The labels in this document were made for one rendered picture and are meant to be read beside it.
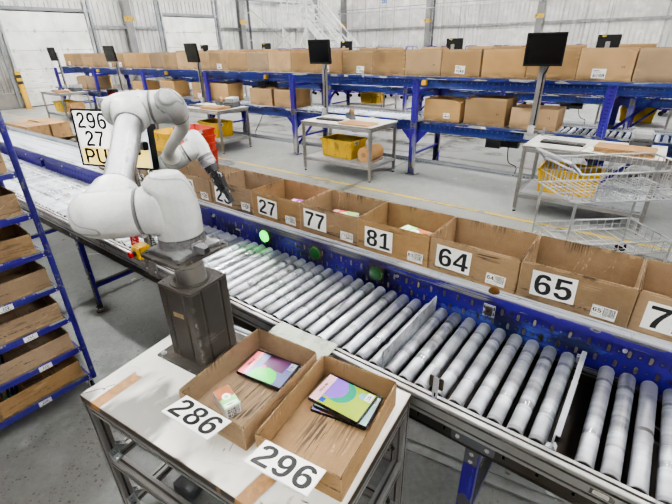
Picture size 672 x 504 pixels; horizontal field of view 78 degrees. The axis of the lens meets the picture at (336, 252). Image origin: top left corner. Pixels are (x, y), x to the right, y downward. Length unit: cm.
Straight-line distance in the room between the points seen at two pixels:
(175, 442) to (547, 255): 166
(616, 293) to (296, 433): 121
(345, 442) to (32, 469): 177
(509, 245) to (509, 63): 449
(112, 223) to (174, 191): 22
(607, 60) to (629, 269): 434
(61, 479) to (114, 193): 156
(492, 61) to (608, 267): 472
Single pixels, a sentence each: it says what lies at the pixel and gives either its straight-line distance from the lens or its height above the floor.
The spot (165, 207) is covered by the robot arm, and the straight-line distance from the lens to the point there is 142.
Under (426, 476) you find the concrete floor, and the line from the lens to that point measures 226.
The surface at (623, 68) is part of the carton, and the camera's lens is 614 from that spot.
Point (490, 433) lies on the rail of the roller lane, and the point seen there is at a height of 73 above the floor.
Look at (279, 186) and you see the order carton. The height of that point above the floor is 101.
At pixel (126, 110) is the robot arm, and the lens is 191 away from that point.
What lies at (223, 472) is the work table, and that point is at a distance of 137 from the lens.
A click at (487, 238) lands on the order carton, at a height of 97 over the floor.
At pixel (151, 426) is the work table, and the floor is 75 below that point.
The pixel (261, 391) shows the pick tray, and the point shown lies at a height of 76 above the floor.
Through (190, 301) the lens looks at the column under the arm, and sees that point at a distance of 152.
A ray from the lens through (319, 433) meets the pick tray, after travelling 139.
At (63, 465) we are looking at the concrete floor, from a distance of 266.
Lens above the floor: 183
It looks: 27 degrees down
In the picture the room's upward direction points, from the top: 1 degrees counter-clockwise
